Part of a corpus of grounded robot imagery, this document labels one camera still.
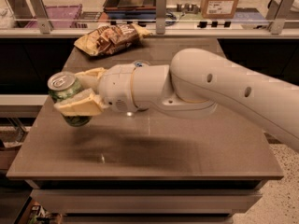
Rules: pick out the brown chip bag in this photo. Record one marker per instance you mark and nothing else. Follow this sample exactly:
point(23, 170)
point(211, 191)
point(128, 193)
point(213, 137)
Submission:
point(110, 39)

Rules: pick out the left metal railing post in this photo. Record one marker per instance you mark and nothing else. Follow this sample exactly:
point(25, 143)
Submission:
point(39, 13)

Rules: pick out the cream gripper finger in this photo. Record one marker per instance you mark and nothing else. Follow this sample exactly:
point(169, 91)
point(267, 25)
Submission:
point(85, 103)
point(90, 79)

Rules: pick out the purple plastic crate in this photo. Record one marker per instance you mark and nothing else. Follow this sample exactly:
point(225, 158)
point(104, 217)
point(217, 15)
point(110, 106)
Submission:
point(60, 17)

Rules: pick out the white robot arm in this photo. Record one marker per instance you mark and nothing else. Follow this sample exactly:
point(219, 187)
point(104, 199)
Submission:
point(190, 87)

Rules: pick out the green soda can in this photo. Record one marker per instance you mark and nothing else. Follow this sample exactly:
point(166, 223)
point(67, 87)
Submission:
point(64, 87)

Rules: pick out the metal railing post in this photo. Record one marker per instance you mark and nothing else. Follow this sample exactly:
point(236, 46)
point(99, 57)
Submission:
point(277, 15)
point(39, 13)
point(160, 16)

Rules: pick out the middle metal railing post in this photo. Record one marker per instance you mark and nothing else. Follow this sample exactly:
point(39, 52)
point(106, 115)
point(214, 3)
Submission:
point(160, 16)

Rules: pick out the silver blue energy drink can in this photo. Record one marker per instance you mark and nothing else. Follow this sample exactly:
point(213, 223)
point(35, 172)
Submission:
point(141, 63)

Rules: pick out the cardboard box with label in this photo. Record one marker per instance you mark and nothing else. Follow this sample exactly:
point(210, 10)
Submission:
point(218, 9)

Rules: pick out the right metal railing post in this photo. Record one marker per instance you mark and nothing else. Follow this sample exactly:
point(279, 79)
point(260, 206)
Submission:
point(277, 15)

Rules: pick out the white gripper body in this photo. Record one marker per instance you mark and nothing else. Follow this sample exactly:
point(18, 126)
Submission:
point(117, 86)

